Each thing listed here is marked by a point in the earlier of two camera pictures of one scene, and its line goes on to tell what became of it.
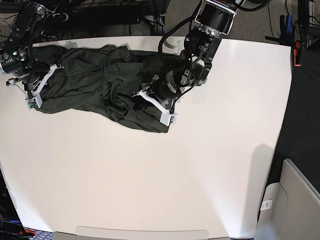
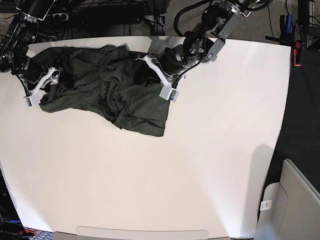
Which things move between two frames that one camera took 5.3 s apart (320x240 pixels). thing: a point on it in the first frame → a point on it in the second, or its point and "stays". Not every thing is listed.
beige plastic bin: [289, 209] stays
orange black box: [11, 226] stays
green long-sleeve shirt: [105, 77] stays
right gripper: [168, 85] → [171, 59]
